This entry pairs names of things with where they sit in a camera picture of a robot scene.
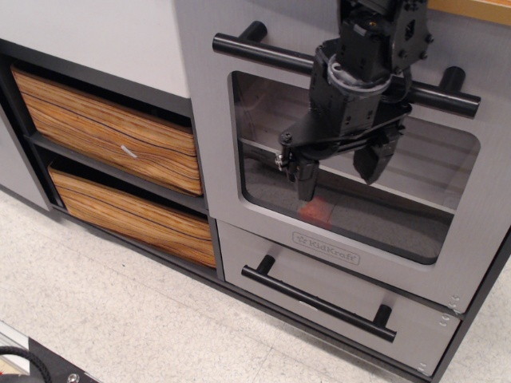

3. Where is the upper wood-pattern storage bin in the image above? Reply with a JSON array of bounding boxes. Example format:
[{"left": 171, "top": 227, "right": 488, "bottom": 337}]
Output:
[{"left": 11, "top": 66, "right": 203, "bottom": 196}]

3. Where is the black cable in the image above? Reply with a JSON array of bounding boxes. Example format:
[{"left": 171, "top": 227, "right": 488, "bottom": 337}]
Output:
[{"left": 0, "top": 347, "right": 49, "bottom": 383}]

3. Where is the orange transparent bowl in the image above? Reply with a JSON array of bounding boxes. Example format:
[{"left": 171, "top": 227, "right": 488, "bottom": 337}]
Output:
[{"left": 299, "top": 196, "right": 334, "bottom": 230}]

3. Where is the wood-pattern storage bin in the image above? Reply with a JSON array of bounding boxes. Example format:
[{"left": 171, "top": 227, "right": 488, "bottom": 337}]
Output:
[
  {"left": 48, "top": 163, "right": 216, "bottom": 268},
  {"left": 11, "top": 66, "right": 203, "bottom": 196}
]

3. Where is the black drawer handle bar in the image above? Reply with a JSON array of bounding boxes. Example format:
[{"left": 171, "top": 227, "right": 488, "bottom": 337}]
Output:
[{"left": 241, "top": 255, "right": 397, "bottom": 343}]

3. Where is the grey lower drawer front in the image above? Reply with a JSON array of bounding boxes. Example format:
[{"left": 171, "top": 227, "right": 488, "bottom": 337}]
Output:
[{"left": 218, "top": 223, "right": 460, "bottom": 376}]

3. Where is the black oven door handle bar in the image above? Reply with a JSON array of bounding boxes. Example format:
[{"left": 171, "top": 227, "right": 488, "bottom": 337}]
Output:
[{"left": 212, "top": 21, "right": 481, "bottom": 118}]

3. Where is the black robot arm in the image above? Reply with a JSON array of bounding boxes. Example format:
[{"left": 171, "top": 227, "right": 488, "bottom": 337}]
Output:
[{"left": 275, "top": 1, "right": 432, "bottom": 201}]

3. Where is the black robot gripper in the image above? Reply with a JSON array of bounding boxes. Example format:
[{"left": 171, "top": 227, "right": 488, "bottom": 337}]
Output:
[{"left": 275, "top": 39, "right": 411, "bottom": 201}]

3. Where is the lower wood-pattern storage bin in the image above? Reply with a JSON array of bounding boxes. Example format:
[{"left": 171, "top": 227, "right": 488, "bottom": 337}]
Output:
[{"left": 48, "top": 163, "right": 216, "bottom": 268}]

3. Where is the grey oven door with window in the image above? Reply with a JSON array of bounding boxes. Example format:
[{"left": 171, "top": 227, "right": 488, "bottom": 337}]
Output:
[{"left": 175, "top": 1, "right": 510, "bottom": 316}]

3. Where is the grey oven rack shelf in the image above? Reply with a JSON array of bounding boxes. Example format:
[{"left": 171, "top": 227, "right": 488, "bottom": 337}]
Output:
[{"left": 239, "top": 138, "right": 463, "bottom": 214}]

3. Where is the dark grey play kitchen cabinet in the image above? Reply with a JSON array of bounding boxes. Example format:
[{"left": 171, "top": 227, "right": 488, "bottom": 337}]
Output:
[{"left": 1, "top": 1, "right": 510, "bottom": 382}]

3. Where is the light wooden countertop edge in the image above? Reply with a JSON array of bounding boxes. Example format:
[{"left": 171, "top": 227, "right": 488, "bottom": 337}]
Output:
[{"left": 428, "top": 0, "right": 510, "bottom": 26}]

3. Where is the black plate with screw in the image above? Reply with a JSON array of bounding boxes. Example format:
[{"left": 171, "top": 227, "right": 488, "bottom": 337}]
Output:
[{"left": 28, "top": 338, "right": 100, "bottom": 383}]

